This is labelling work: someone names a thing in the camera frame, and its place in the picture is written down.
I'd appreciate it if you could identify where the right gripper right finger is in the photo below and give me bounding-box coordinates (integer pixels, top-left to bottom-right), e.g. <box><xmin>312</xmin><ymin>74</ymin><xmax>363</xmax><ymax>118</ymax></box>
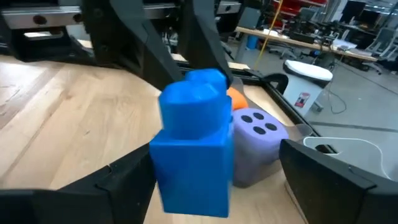
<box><xmin>279</xmin><ymin>139</ymin><xmax>377</xmax><ymax>224</ymax></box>

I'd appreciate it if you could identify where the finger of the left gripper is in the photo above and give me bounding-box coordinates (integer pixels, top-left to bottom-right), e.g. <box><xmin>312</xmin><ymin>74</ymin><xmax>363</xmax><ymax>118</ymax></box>
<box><xmin>85</xmin><ymin>6</ymin><xmax>183</xmax><ymax>91</ymax></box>
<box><xmin>180</xmin><ymin>4</ymin><xmax>234</xmax><ymax>88</ymax></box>

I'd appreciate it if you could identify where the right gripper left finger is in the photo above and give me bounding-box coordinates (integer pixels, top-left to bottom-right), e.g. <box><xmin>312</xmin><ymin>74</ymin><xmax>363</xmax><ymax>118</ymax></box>
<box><xmin>96</xmin><ymin>143</ymin><xmax>156</xmax><ymax>224</ymax></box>

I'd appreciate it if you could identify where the purple foam die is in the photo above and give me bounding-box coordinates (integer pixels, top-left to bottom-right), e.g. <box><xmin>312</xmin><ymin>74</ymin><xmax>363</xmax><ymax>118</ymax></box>
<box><xmin>231</xmin><ymin>107</ymin><xmax>290</xmax><ymax>189</ymax></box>

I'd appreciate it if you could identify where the orange foam die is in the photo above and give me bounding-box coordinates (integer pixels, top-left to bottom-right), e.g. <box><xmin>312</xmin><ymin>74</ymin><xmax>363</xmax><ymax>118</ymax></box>
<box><xmin>226</xmin><ymin>86</ymin><xmax>249</xmax><ymax>111</ymax></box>

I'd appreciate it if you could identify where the large blue studded block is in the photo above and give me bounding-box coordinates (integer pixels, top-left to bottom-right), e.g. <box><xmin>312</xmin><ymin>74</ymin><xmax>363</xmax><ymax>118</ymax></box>
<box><xmin>148</xmin><ymin>68</ymin><xmax>235</xmax><ymax>218</ymax></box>

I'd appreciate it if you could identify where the blue floor bin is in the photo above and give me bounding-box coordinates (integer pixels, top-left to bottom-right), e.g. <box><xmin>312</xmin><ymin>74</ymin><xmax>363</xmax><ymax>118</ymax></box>
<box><xmin>247</xmin><ymin>34</ymin><xmax>259</xmax><ymax>50</ymax></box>

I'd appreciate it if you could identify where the light grey plastic bin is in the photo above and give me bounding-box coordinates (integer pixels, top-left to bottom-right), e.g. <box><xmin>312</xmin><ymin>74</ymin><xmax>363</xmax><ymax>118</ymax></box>
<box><xmin>302</xmin><ymin>136</ymin><xmax>398</xmax><ymax>182</ymax></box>

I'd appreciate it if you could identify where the long wooden workbench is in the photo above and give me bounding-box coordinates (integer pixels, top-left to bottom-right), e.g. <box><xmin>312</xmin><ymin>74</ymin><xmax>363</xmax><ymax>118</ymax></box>
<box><xmin>234</xmin><ymin>26</ymin><xmax>379</xmax><ymax>63</ymax></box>

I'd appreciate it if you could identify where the white pedal trash can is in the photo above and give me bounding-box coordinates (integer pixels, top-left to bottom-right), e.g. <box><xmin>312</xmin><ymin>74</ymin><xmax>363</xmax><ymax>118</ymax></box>
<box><xmin>281</xmin><ymin>59</ymin><xmax>335</xmax><ymax>118</ymax></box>

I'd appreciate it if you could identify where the red storage shelf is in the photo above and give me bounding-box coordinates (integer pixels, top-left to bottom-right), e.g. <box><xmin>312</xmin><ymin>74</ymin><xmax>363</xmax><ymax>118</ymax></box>
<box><xmin>272</xmin><ymin>0</ymin><xmax>327</xmax><ymax>29</ymax></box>

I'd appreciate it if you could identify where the black workbench monitor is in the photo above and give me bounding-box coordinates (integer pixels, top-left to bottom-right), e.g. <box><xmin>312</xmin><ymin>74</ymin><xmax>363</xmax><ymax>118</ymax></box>
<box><xmin>338</xmin><ymin>0</ymin><xmax>366</xmax><ymax>24</ymax></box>

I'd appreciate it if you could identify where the grey office chair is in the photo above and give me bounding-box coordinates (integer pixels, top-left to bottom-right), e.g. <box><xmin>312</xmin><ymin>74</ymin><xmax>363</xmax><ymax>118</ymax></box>
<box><xmin>363</xmin><ymin>27</ymin><xmax>398</xmax><ymax>75</ymax></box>

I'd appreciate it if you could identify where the yellow cable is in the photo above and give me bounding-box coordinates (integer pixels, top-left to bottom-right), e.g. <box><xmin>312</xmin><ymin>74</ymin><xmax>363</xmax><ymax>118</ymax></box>
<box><xmin>253</xmin><ymin>0</ymin><xmax>284</xmax><ymax>70</ymax></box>

